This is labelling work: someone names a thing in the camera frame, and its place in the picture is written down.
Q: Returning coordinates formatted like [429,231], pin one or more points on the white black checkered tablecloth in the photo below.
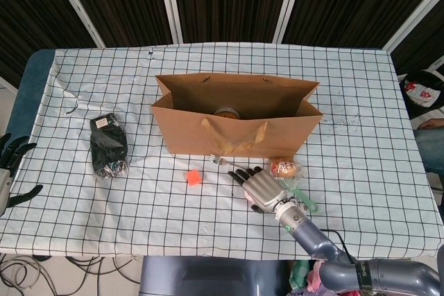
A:
[156,226]

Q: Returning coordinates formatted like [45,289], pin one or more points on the black snack packet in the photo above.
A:
[107,143]

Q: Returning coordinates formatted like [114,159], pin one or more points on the bread bun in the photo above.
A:
[284,167]

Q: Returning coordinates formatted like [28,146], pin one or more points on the clear jar of rubber bands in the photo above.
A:
[226,113]

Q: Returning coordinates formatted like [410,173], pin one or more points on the brown paper shopping bag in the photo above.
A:
[236,136]

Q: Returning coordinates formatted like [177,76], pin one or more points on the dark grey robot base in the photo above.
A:
[215,275]

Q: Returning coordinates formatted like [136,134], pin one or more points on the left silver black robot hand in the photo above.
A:
[5,188]

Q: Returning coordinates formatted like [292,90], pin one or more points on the person in black printed shirt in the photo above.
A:
[421,91]

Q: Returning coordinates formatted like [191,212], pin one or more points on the pink toy cake with strawberry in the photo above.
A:
[247,198]

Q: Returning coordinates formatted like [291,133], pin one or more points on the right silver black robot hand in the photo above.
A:
[265,190]

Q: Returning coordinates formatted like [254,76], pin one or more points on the blue table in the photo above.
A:
[31,102]

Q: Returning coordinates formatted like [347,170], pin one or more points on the orange cube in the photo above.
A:
[193,177]

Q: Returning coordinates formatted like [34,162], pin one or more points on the colourful clothes pile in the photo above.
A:
[305,275]

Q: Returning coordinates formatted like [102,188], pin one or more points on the person bare forearm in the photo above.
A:
[431,124]

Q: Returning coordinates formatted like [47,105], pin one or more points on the green brush white bristles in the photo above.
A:
[307,200]

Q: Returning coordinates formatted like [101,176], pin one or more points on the metal fork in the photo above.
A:
[222,161]

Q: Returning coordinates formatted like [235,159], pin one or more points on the white partition post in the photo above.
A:
[412,18]
[170,1]
[289,1]
[78,8]

